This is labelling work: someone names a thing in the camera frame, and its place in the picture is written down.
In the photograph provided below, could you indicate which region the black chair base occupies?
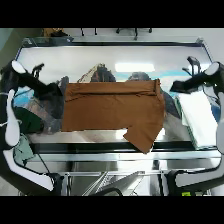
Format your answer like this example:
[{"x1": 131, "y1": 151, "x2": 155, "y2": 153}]
[{"x1": 115, "y1": 27, "x2": 154, "y2": 41}]

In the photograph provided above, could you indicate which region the white garment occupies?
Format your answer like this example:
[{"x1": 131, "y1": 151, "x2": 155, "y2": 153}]
[{"x1": 174, "y1": 91, "x2": 220, "y2": 150}]

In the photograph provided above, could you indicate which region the brown T-shirt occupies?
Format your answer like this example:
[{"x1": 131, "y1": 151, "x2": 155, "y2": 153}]
[{"x1": 61, "y1": 78, "x2": 167, "y2": 155}]

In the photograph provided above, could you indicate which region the pale green garment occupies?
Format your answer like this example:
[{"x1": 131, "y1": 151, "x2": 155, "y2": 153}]
[{"x1": 12, "y1": 134, "x2": 36, "y2": 168}]

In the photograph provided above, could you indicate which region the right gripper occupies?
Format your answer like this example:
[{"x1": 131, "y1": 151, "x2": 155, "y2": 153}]
[{"x1": 169, "y1": 80, "x2": 199, "y2": 95}]

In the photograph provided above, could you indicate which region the grey garment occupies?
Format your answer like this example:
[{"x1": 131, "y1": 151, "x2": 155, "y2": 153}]
[{"x1": 24, "y1": 75, "x2": 70, "y2": 135}]

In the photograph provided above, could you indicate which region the dark green garment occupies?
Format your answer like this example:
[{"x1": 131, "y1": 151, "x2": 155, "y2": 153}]
[{"x1": 13, "y1": 106, "x2": 46, "y2": 135}]

